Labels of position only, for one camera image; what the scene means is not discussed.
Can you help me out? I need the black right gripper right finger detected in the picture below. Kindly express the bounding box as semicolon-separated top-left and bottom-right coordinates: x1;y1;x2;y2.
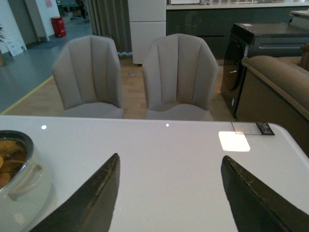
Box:
221;156;309;232

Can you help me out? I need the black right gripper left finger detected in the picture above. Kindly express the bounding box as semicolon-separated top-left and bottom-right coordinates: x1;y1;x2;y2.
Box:
31;153;120;232

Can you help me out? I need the yellow corn cob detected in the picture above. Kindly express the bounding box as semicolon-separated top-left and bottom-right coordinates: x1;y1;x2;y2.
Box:
0;139;27;188

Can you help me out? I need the label sticker on table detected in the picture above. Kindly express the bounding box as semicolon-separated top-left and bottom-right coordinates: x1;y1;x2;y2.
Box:
232;122;275;135

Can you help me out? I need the tan sofa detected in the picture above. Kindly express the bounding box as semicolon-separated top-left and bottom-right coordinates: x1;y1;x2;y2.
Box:
237;44;309;154

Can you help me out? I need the left beige upholstered chair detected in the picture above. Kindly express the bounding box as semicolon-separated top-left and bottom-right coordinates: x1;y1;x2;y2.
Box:
52;35;124;119

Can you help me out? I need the beige upholstered chair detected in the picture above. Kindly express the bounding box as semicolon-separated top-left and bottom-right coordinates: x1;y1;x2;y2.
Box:
142;33;219;121
52;35;124;119

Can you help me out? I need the right beige upholstered chair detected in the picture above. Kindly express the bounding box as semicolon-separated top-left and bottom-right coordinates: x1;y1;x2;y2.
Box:
142;33;219;121

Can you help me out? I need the black washing machine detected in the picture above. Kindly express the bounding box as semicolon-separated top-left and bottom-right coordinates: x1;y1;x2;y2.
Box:
221;23;309;117

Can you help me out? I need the white sign board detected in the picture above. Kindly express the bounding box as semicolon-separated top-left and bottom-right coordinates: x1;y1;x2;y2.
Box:
5;37;26;57

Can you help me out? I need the red bin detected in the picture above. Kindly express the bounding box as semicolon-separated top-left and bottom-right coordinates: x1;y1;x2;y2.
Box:
51;16;66;38

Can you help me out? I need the grey ribbed curtain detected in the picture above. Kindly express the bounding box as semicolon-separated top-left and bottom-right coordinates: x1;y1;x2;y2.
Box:
86;0;132;53

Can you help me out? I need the dark grey kitchen counter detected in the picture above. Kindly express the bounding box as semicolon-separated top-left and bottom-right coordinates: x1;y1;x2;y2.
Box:
166;0;309;59

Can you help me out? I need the white refrigerator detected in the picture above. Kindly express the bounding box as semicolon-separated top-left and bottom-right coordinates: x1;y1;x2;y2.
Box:
128;0;167;64

